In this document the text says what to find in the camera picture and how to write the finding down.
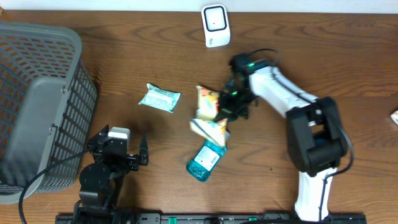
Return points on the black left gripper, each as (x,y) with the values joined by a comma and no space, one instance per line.
(132,162)

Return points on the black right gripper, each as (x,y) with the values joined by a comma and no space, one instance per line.
(226,114)

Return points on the yellow snack bag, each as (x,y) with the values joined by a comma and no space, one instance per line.
(203,124)

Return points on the green wet wipes pack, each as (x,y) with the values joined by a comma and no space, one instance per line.
(160,99)

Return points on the blue mouthwash bottle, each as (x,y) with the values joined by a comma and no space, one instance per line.
(201,166)

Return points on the grey plastic shopping basket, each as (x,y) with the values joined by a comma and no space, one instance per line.
(47,106)

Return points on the small orange carton box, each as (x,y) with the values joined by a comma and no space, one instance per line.
(394,116)

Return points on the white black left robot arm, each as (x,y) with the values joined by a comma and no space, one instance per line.
(101,181)

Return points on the white barcode scanner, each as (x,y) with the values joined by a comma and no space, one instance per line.
(215,25)

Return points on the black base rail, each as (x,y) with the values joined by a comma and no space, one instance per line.
(269,217)

